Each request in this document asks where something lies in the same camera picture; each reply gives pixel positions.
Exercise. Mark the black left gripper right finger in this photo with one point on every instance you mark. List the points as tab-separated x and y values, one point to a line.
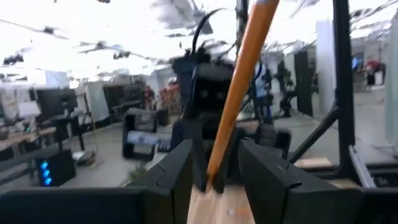
280	193

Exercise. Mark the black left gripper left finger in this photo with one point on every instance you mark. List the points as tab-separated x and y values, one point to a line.
174	186

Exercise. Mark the yellow pencil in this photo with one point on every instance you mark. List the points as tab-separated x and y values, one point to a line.
245	71

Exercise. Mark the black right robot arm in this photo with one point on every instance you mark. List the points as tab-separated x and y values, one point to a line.
186	59

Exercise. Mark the person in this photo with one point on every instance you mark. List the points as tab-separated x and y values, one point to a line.
262	87

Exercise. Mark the black computer tower blue lights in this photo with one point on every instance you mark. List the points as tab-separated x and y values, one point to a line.
57	168

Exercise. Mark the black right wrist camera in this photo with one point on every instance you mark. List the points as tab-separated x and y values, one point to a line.
211	84

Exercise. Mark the black aluminium table frame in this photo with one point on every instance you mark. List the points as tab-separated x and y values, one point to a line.
343	77

